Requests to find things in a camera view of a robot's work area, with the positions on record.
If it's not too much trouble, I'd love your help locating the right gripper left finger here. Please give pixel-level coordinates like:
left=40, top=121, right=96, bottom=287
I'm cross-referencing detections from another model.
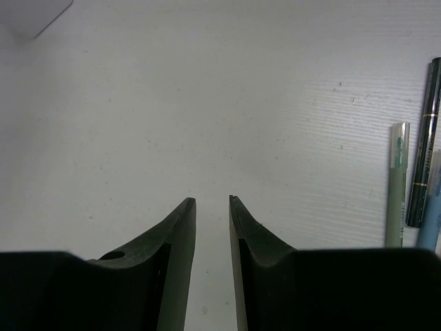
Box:
left=1, top=198, right=196, bottom=330

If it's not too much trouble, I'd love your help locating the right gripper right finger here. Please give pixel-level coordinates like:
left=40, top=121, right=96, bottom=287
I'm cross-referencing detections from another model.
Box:
left=229, top=196, right=440, bottom=330

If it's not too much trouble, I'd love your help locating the light blue gel pen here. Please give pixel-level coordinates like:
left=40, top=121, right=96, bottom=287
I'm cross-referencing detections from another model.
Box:
left=416, top=150, right=440, bottom=252

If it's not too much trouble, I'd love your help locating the grey green gel pen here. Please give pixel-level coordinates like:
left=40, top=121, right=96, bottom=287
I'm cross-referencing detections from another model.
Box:
left=384, top=122, right=410, bottom=248

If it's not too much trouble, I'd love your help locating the black gold-banded pencil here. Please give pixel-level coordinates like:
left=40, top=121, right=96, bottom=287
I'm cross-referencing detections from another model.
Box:
left=407, top=57, right=440, bottom=228

